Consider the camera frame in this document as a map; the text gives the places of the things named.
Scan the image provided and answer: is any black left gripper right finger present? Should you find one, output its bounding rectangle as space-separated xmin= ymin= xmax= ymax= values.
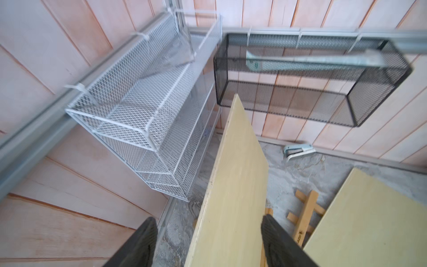
xmin=261 ymin=214 xmax=317 ymax=267

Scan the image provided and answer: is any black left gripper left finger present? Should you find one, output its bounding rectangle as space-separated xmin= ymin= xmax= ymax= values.
xmin=103 ymin=217 xmax=158 ymax=267

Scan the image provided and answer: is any plywood board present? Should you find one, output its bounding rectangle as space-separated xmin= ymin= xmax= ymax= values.
xmin=185 ymin=95 xmax=269 ymax=267
xmin=303 ymin=168 xmax=427 ymax=267

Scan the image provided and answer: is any white mesh tiered shelf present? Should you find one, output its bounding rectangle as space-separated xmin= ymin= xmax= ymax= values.
xmin=66 ymin=10 xmax=222 ymax=201

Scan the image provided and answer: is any black mesh wire basket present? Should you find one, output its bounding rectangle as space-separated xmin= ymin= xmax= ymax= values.
xmin=213 ymin=33 xmax=413 ymax=127

